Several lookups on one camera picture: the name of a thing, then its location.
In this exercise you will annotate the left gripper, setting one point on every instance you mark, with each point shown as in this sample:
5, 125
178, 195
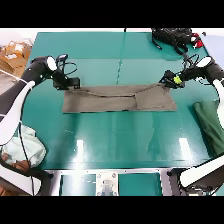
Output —
68, 82

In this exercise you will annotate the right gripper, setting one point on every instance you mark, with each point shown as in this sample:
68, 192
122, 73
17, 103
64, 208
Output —
170, 80

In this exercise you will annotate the grey-brown shirt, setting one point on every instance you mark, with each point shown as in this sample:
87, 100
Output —
113, 101

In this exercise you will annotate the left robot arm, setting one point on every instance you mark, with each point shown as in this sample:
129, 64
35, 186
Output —
12, 108

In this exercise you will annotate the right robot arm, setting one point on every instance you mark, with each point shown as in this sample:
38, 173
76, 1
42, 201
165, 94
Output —
214, 70

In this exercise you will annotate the black garment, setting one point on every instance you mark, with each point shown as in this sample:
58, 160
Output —
171, 36

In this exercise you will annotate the red garment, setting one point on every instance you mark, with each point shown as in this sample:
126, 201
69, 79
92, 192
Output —
198, 41

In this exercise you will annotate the dark green garment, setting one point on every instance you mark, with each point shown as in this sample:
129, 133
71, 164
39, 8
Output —
210, 123

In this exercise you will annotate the cardboard boxes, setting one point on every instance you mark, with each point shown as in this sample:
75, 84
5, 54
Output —
14, 56

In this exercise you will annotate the pale green garment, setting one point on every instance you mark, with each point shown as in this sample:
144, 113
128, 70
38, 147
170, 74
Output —
28, 146

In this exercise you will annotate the brown garment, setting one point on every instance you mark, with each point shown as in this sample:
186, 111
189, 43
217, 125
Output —
20, 165

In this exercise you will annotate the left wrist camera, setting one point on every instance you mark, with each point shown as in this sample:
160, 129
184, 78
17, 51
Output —
62, 59

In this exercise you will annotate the silver frame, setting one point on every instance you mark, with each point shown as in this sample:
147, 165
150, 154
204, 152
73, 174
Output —
106, 182

